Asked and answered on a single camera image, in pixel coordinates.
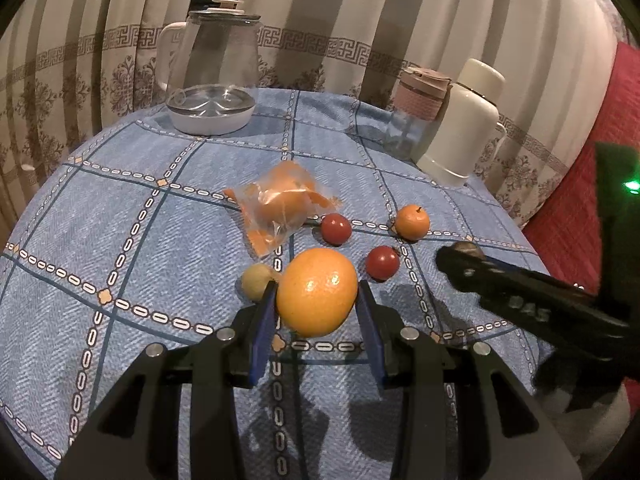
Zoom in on red cherry tomato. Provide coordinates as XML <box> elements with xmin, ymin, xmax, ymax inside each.
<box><xmin>366</xmin><ymin>246</ymin><xmax>400</xmax><ymax>282</ymax></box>
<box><xmin>320</xmin><ymin>214</ymin><xmax>352</xmax><ymax>246</ymax></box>

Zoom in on large orange fruit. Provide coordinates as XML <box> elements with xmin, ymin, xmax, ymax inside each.
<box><xmin>276</xmin><ymin>247</ymin><xmax>358</xmax><ymax>338</ymax></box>

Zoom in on dark brown wrinkled fruit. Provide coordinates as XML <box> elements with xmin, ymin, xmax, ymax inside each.
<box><xmin>451</xmin><ymin>240</ymin><xmax>486</xmax><ymax>259</ymax></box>

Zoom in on red quilted bedspread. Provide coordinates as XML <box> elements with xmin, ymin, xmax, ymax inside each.
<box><xmin>522</xmin><ymin>41</ymin><xmax>640</xmax><ymax>411</ymax></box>

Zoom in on mandarin with stem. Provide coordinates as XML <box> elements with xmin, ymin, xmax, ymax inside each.
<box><xmin>394</xmin><ymin>204</ymin><xmax>431</xmax><ymax>242</ymax></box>

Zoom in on white thermos flask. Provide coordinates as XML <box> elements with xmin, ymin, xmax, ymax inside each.
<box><xmin>411</xmin><ymin>58</ymin><xmax>506</xmax><ymax>188</ymax></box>

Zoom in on yellow-green small fruit right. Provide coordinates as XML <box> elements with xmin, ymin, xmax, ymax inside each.
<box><xmin>241</xmin><ymin>263</ymin><xmax>281</xmax><ymax>302</ymax></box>

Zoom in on blue checked tablecloth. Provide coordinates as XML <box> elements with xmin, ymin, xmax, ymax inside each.
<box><xmin>1</xmin><ymin>89</ymin><xmax>549</xmax><ymax>477</ymax></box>

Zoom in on pink lidded glass cup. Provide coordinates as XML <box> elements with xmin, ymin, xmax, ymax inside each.
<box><xmin>384</xmin><ymin>67</ymin><xmax>451</xmax><ymax>159</ymax></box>

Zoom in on plastic bag orange peels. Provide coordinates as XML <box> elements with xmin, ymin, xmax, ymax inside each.
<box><xmin>222</xmin><ymin>160</ymin><xmax>342</xmax><ymax>258</ymax></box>

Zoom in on glass electric kettle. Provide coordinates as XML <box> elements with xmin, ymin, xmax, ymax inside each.
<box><xmin>155</xmin><ymin>0</ymin><xmax>262</xmax><ymax>136</ymax></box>

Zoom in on beige striped curtain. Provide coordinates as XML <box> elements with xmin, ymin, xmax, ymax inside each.
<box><xmin>1</xmin><ymin>0</ymin><xmax>639</xmax><ymax>234</ymax></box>

